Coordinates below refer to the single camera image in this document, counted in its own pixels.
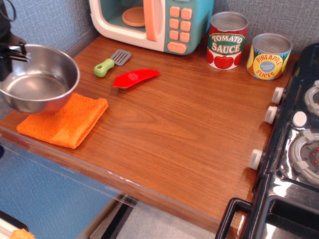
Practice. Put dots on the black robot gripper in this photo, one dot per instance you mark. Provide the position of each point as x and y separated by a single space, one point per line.
12 47

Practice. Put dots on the white stove knob rear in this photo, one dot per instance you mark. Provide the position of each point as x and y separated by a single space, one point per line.
277 95

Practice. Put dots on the white stove knob middle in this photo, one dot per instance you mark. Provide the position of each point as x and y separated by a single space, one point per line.
270 114

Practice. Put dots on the white stove knob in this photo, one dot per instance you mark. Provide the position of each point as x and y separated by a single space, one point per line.
270 114
255 158
277 95

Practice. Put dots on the orange microwave turntable plate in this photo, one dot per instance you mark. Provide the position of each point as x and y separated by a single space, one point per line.
134 16

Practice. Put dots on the tomato sauce can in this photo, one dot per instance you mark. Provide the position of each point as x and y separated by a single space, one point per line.
226 39

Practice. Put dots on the grey stove burner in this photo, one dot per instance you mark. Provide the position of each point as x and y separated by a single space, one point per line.
312 106
304 155

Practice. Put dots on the teal and white toy microwave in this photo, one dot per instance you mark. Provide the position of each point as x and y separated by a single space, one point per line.
171 26

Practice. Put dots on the stainless steel pot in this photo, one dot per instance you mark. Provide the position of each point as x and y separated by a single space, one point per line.
43 84

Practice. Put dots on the orange folded towel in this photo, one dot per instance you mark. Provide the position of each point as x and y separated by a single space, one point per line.
67 127

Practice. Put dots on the grey front stove burner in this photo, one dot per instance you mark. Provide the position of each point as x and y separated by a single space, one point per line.
304 155

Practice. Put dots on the pineapple slices can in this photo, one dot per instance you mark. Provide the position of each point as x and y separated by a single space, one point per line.
268 56

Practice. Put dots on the green handled grey toy spatula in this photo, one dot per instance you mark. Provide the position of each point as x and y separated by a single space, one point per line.
119 58

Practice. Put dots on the white round stove button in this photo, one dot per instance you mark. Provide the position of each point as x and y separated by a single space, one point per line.
299 119

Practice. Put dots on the black toy stove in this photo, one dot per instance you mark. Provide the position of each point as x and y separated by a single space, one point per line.
285 204

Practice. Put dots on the orange object at bottom left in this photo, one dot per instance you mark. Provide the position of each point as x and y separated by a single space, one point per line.
21 234

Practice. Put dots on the white stove knob front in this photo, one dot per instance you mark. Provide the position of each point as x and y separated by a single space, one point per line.
255 158

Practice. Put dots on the black oven door handle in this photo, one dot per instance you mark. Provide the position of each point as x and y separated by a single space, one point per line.
234 205

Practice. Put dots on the grey rear stove burner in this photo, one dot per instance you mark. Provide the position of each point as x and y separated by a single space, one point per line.
312 106

